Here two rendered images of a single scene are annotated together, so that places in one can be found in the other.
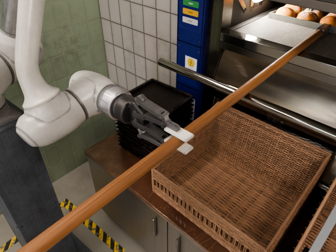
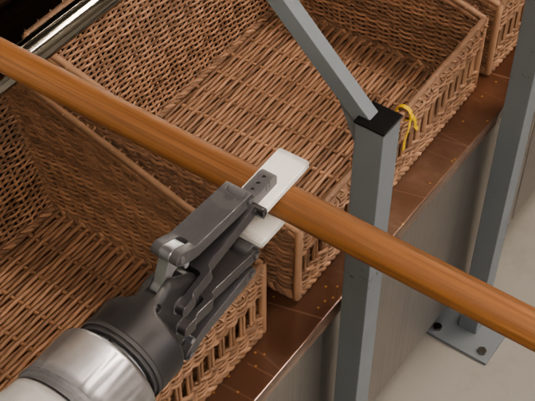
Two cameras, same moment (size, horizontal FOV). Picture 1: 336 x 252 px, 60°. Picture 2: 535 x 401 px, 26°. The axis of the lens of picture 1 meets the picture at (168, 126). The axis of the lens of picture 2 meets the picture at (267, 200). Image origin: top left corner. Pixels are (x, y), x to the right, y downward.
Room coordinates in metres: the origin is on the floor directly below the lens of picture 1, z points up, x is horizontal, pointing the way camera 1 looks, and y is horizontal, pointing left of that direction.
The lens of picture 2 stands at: (0.62, 0.61, 1.90)
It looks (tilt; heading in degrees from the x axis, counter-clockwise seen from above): 48 degrees down; 263
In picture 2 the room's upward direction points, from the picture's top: straight up
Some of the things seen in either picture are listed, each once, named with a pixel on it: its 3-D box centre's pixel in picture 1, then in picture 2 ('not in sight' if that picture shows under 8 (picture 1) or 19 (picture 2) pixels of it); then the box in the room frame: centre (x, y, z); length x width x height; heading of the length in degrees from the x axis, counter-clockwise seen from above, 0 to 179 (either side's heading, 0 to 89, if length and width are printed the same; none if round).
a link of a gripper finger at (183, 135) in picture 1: (178, 132); (271, 182); (0.53, -0.03, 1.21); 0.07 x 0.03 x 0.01; 48
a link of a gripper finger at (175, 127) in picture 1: (170, 121); (251, 187); (0.55, -0.01, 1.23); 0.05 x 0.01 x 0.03; 48
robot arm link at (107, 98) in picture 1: (116, 103); (89, 393); (0.69, 0.15, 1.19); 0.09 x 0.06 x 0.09; 138
